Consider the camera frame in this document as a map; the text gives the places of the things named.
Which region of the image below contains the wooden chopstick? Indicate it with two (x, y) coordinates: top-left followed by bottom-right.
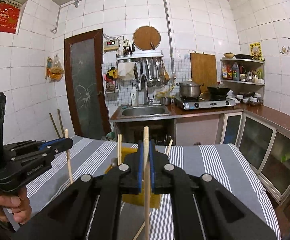
(166, 139), (173, 156)
(143, 126), (150, 240)
(133, 222), (145, 240)
(117, 134), (122, 166)
(65, 129), (73, 185)

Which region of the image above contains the steel kitchen faucet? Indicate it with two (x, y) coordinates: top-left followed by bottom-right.
(136, 74), (153, 106)

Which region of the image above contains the person's left hand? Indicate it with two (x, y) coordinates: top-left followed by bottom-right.
(0, 186), (32, 224)

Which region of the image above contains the wooden chopstick in holder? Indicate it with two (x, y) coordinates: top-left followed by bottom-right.
(166, 139), (173, 156)
(117, 134), (122, 166)

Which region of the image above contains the yellow perforated utensil holder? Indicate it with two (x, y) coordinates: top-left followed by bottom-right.
(104, 146), (163, 210)

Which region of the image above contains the grey white striped tablecloth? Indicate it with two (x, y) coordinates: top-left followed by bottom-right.
(13, 144), (281, 239)

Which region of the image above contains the stainless steel sink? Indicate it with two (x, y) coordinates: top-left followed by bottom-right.
(117, 105), (170, 119)

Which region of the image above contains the white soap bottle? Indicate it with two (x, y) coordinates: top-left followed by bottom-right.
(130, 85), (138, 106)

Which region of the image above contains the steel gas stove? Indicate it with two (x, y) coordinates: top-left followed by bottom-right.
(175, 97), (236, 111)

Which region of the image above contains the wooden chopstick on cloth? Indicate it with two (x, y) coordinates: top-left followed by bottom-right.
(133, 222), (145, 240)

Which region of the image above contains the steel cooking pot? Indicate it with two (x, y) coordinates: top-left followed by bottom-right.
(176, 80), (203, 98)

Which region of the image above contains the black wok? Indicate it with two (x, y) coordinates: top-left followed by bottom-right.
(207, 86), (230, 100)

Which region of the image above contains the hanging utensil rack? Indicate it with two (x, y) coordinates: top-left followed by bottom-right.
(116, 50), (164, 87)

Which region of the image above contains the brown framed glass door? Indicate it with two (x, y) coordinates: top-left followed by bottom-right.
(64, 29), (111, 139)

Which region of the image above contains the rectangular wooden cutting board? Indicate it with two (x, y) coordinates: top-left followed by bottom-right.
(190, 53), (217, 93)

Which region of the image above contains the round wooden cutting board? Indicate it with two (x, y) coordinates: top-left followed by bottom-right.
(133, 26), (161, 50)

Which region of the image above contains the red box in niche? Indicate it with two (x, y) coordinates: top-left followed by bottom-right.
(0, 2), (20, 34)

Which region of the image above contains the corner wall shelf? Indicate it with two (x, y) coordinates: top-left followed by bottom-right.
(220, 53), (265, 105)

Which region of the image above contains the yellow wall poster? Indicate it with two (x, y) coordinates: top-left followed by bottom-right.
(249, 42), (263, 61)

